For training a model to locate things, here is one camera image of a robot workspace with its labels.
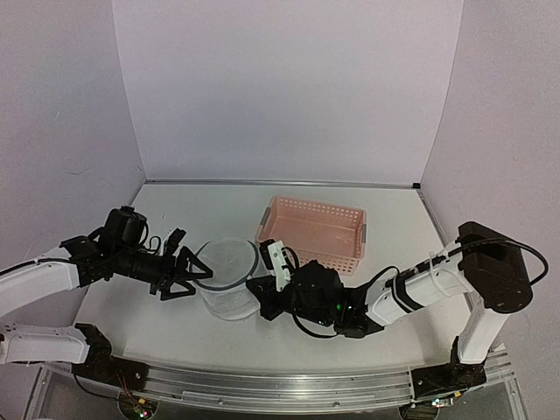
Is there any pink perforated plastic basket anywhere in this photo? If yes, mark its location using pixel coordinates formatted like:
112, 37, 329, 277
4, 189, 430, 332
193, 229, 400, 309
255, 196, 367, 277

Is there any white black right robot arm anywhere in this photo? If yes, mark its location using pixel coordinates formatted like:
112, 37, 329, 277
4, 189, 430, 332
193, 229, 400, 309
246, 221, 547, 401

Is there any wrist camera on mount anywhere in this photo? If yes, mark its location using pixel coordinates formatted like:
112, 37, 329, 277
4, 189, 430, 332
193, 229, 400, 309
98, 206, 186, 256
257, 238, 342, 307

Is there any aluminium front rail frame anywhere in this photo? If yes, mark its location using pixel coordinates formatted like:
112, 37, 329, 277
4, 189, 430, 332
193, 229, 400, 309
23, 349, 528, 419

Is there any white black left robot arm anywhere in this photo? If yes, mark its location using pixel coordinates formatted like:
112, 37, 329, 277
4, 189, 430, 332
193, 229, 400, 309
1, 237, 214, 389

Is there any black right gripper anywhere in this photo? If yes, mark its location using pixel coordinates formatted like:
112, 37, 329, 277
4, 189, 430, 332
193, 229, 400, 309
248, 275, 335, 329

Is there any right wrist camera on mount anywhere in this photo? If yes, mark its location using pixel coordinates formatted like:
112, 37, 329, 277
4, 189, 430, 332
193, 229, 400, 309
257, 238, 342, 307

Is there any aluminium rail at table back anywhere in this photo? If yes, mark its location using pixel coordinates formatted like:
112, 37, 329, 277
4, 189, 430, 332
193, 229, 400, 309
145, 178, 421, 190

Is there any white mesh laundry bag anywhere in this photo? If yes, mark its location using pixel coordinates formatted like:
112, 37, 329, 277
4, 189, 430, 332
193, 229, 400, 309
195, 237, 260, 321

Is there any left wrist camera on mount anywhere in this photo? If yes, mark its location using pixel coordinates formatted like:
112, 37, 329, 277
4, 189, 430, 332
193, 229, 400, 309
98, 206, 186, 256

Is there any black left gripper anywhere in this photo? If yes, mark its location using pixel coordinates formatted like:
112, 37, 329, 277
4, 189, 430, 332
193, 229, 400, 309
114, 244, 213, 301

